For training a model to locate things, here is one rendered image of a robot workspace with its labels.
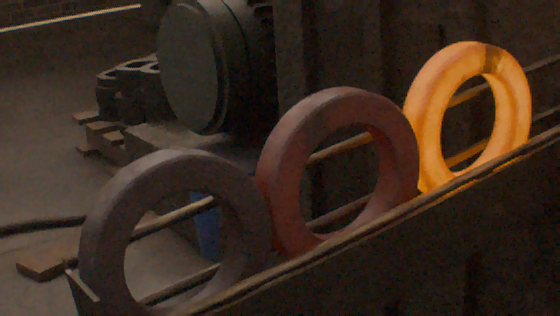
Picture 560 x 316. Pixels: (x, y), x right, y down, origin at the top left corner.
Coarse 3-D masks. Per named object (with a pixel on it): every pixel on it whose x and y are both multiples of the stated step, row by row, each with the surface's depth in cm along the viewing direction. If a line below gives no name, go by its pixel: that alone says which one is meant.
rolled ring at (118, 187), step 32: (160, 160) 69; (192, 160) 70; (224, 160) 72; (128, 192) 67; (160, 192) 69; (224, 192) 73; (256, 192) 75; (96, 224) 67; (128, 224) 68; (256, 224) 75; (96, 256) 67; (224, 256) 78; (256, 256) 76; (96, 288) 68; (224, 288) 76; (256, 288) 77
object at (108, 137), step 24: (120, 72) 277; (144, 72) 255; (96, 96) 302; (120, 96) 282; (144, 96) 258; (96, 120) 311; (120, 120) 300; (144, 120) 279; (96, 144) 310; (120, 144) 280; (120, 168) 289
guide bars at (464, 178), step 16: (528, 144) 93; (496, 160) 90; (464, 176) 87; (480, 176) 88; (432, 192) 85; (448, 192) 86; (400, 208) 83; (416, 208) 84; (368, 224) 81; (384, 224) 82; (336, 240) 79; (352, 240) 80; (304, 256) 77; (320, 256) 78; (272, 272) 75; (288, 272) 76; (240, 288) 74; (192, 304) 72; (208, 304) 72
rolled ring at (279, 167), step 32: (320, 96) 78; (352, 96) 78; (288, 128) 76; (320, 128) 77; (384, 128) 81; (288, 160) 76; (384, 160) 85; (416, 160) 85; (288, 192) 77; (384, 192) 85; (288, 224) 78; (352, 224) 86; (288, 256) 79
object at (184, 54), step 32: (192, 0) 210; (224, 0) 212; (256, 0) 214; (160, 32) 225; (192, 32) 209; (224, 32) 203; (256, 32) 209; (160, 64) 230; (192, 64) 213; (224, 64) 203; (256, 64) 208; (192, 96) 217; (224, 96) 207; (256, 96) 212; (128, 128) 253; (160, 128) 250; (192, 128) 222; (224, 128) 216; (256, 128) 230; (128, 160) 255; (192, 224) 225; (224, 224) 208
